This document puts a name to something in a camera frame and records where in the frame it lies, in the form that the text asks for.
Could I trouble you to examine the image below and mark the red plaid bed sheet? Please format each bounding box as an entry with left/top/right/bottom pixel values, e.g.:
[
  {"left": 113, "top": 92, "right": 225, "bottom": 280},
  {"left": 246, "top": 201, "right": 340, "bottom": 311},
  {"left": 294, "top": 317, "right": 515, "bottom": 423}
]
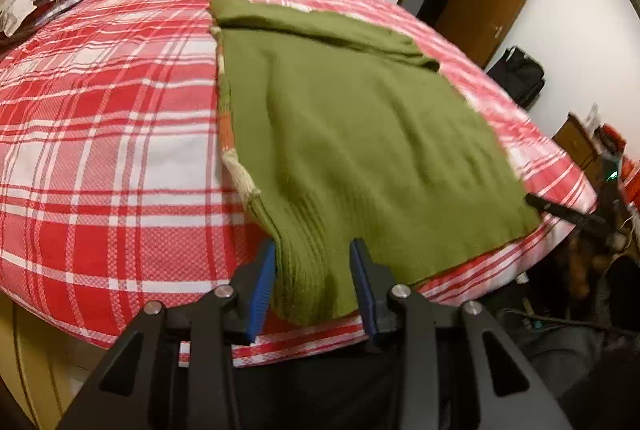
[{"left": 0, "top": 0, "right": 598, "bottom": 368}]

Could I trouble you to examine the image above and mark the brown wooden door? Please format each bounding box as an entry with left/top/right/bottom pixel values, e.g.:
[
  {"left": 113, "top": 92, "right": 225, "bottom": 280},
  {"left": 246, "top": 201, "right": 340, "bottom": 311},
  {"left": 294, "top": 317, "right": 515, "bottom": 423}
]
[{"left": 435, "top": 0, "right": 541, "bottom": 68}]

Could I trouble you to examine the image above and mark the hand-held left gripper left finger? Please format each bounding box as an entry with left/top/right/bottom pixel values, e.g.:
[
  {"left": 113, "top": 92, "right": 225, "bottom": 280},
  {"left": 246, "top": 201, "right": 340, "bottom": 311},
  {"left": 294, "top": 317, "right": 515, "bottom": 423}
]
[{"left": 55, "top": 240, "right": 277, "bottom": 430}]

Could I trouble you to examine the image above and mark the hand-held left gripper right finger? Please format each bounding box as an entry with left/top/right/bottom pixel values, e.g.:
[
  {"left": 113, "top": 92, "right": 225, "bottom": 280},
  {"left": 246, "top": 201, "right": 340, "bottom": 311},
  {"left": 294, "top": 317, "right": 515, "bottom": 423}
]
[{"left": 349, "top": 237, "right": 576, "bottom": 430}]

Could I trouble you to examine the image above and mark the brown wooden cabinet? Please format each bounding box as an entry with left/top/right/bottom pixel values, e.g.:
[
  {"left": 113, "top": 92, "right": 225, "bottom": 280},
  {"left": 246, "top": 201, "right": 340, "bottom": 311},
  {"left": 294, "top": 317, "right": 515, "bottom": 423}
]
[{"left": 552, "top": 113, "right": 613, "bottom": 186}]

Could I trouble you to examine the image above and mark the green knit sweater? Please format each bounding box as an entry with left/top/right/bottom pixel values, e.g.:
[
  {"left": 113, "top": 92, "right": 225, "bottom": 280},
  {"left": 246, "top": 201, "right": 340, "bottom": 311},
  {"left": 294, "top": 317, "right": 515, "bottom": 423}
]
[{"left": 207, "top": 0, "right": 543, "bottom": 327}]

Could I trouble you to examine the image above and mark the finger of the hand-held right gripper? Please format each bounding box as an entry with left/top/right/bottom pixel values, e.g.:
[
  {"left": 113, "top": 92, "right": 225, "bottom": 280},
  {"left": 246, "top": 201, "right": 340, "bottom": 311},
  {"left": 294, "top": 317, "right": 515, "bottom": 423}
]
[{"left": 525, "top": 193, "right": 608, "bottom": 231}]

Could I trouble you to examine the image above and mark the cream wooden bed frame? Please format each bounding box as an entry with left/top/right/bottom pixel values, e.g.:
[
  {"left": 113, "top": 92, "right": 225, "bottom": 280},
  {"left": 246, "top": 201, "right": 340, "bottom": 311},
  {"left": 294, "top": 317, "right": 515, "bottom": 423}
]
[{"left": 0, "top": 295, "right": 116, "bottom": 430}]

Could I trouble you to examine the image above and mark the black folded bag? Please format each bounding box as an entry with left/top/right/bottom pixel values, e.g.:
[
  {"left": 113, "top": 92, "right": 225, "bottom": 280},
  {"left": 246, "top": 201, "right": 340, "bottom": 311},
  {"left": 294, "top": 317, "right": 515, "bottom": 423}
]
[{"left": 486, "top": 45, "right": 546, "bottom": 111}]

